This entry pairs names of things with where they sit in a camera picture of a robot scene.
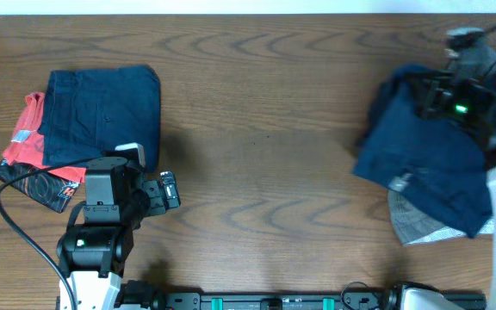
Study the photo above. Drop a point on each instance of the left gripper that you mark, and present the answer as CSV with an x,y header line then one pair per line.
x,y
154,196

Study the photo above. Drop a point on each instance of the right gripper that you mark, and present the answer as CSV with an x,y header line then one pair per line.
x,y
432,100

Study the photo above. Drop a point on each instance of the navy shorts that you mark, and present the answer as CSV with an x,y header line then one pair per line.
x,y
438,168
89,112

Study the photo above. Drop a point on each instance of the grey shorts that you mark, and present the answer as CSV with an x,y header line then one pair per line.
x,y
427,220

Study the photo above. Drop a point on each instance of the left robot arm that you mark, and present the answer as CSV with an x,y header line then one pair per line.
x,y
99,236

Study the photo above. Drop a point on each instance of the folded navy shorts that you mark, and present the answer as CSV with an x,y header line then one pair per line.
x,y
89,112

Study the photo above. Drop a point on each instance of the folded black orange-print garment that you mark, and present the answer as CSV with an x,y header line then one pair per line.
x,y
45,188

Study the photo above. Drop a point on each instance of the folded red t-shirt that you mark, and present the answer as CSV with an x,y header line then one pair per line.
x,y
27,145

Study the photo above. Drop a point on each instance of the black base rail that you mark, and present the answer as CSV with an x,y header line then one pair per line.
x,y
356,295

